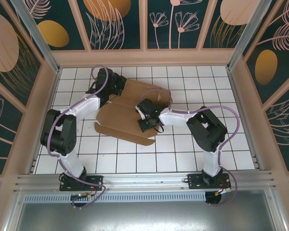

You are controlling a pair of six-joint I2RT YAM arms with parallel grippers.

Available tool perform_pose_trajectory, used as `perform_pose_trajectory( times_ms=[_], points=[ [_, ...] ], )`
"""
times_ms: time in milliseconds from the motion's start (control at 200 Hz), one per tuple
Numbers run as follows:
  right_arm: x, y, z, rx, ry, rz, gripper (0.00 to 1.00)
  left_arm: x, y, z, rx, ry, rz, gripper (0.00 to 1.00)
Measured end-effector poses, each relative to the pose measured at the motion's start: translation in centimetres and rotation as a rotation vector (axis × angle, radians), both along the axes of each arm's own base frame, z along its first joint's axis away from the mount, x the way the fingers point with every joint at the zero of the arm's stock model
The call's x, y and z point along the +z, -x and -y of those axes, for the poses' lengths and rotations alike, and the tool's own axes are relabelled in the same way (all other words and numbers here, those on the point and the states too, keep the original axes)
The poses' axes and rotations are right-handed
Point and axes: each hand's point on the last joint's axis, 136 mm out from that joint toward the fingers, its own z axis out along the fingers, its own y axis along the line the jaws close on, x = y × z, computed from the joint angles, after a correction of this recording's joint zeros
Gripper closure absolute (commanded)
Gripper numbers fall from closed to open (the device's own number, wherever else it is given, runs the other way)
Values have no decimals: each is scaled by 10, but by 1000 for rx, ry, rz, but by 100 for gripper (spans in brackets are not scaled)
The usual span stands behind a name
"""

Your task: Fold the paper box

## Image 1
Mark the brown cardboard paper box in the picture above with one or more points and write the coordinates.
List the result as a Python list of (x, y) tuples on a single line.
[(120, 120)]

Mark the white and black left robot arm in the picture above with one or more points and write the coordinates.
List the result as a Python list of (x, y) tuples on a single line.
[(89, 108)]

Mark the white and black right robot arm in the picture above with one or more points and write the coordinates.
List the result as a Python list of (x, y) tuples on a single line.
[(173, 119)]

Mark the grey metal sheet panel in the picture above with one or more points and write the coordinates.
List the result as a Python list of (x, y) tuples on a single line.
[(144, 216)]

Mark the aluminium mounting rail beam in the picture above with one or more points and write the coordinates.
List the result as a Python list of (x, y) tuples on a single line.
[(144, 180)]

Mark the aluminium table side rail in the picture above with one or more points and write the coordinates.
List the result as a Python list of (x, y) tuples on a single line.
[(52, 92), (254, 158)]

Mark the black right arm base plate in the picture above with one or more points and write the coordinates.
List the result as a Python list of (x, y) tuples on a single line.
[(195, 181)]

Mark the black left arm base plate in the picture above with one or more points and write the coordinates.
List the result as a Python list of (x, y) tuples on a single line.
[(96, 180)]

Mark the aluminium frame post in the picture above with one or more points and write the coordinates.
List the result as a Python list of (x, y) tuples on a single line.
[(36, 31), (248, 31)]

